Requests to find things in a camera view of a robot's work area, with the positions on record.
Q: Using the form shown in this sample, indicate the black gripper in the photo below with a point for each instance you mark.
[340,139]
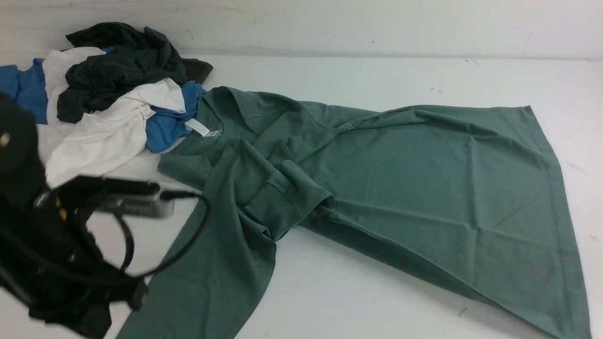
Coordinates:
[51,263]

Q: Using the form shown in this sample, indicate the green long-sleeve top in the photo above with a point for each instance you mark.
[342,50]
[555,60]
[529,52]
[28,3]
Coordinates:
[469,199]

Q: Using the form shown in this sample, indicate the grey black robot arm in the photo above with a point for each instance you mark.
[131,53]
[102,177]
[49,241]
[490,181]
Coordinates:
[22,178]

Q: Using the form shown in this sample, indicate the white garment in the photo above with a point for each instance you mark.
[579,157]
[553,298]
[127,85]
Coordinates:
[103,140]

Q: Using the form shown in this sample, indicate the blue garment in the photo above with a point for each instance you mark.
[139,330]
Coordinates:
[37,89]

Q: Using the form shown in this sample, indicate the dark grey garment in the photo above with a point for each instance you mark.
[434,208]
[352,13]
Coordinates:
[129,58]

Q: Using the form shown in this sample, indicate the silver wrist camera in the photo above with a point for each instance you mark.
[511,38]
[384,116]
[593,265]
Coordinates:
[115,195]

